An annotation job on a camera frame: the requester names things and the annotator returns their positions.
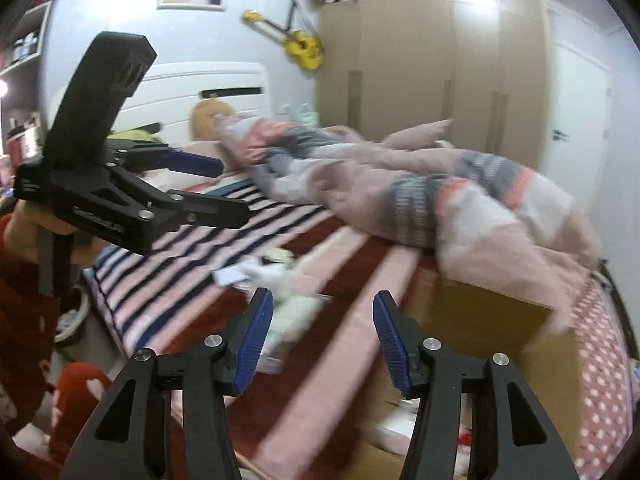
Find brown plush bear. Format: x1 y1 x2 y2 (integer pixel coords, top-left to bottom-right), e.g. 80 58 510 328
189 97 239 171

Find white bed headboard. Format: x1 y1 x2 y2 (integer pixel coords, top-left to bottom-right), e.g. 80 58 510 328
50 61 271 152

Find white plush toy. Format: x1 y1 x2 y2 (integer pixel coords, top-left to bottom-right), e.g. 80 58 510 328
244 254 332 312

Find pink grey patterned duvet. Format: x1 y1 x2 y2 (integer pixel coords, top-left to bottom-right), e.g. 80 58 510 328
217 112 604 332

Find pink polka dot sheet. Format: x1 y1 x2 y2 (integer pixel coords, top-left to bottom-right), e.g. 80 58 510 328
570 270 640 480

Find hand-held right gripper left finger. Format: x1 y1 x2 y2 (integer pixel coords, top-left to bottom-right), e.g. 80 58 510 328
60 287 275 480

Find white basin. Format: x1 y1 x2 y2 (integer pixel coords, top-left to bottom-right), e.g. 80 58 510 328
54 285 92 347

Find white flat packet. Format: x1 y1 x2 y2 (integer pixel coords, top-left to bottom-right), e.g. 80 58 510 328
211 266 252 287

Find yellow ukulele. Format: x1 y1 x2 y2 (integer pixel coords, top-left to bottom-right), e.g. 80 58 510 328
242 0 324 72

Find cream soft item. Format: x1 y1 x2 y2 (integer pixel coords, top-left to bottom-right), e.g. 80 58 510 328
260 247 297 267

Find beige wardrobe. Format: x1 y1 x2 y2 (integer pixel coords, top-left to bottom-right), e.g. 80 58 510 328
314 0 554 162

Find person's left hand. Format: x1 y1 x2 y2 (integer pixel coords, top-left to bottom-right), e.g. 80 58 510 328
6 204 109 271

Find striped pink bed sheet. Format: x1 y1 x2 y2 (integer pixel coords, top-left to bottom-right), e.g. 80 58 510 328
82 175 443 480

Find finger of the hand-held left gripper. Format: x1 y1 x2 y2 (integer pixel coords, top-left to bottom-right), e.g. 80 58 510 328
164 190 251 229
106 140 225 179

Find person's red patterned pajamas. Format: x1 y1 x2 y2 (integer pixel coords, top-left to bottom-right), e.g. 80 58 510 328
0 362 116 480

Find red clutter on nightstand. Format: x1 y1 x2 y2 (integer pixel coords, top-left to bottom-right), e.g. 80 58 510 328
0 114 45 162

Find dark bed frame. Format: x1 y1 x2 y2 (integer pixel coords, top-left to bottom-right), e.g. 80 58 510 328
599 260 632 363

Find brown cardboard box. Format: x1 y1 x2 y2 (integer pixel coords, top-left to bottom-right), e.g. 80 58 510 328
345 275 587 480

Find white item in box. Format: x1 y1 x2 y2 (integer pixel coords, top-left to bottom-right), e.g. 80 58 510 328
379 404 473 453

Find white wall shelf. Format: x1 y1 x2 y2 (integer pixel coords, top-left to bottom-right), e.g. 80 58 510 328
0 0 54 80

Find white door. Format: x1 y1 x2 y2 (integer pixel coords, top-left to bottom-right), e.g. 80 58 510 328
546 4 617 223

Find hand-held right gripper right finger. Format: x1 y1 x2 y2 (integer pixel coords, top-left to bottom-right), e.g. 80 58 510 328
372 290 581 480

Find white green soft packet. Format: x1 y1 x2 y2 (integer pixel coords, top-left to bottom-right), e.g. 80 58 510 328
259 300 322 376

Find yellow-green pillow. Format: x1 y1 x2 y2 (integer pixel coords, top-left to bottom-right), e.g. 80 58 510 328
106 127 162 144

